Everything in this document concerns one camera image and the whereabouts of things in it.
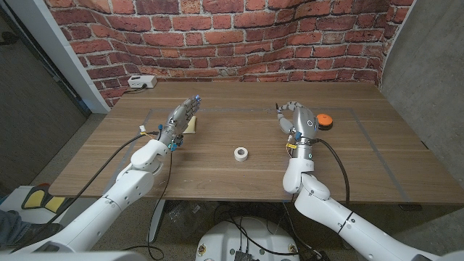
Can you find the yellow and black foot pedal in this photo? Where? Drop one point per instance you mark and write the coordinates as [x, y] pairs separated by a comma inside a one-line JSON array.
[[40, 199]]

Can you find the printed red brick backdrop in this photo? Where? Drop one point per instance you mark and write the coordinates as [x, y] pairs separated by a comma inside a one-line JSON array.
[[232, 40]]

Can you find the person's leg in jeans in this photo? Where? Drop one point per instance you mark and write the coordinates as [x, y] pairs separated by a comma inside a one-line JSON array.
[[21, 233]]

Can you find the white robot torso base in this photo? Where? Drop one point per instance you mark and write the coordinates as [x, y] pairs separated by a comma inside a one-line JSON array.
[[246, 239]]

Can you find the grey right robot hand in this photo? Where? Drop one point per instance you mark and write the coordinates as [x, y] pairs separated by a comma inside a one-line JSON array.
[[304, 123]]

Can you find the pale yellow sponge block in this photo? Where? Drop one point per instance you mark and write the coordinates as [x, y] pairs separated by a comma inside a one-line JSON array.
[[192, 126]]

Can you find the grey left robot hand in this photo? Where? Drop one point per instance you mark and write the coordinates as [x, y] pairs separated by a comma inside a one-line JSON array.
[[177, 119]]

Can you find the black jar with orange lid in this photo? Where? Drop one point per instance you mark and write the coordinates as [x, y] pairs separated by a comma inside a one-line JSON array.
[[325, 119]]

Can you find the white tape roll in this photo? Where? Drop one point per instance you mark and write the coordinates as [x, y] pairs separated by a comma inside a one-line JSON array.
[[240, 153]]

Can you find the white door frame post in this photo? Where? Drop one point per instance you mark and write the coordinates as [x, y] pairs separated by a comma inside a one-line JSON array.
[[54, 50]]

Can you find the white table leg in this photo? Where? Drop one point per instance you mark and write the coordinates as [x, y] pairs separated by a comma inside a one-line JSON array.
[[156, 221]]

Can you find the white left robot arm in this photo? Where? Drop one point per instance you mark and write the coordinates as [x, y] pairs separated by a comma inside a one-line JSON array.
[[119, 197]]

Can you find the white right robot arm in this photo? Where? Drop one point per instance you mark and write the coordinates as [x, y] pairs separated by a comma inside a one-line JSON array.
[[337, 217]]

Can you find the white power strip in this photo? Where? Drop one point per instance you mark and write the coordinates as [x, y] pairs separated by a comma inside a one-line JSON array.
[[142, 81]]

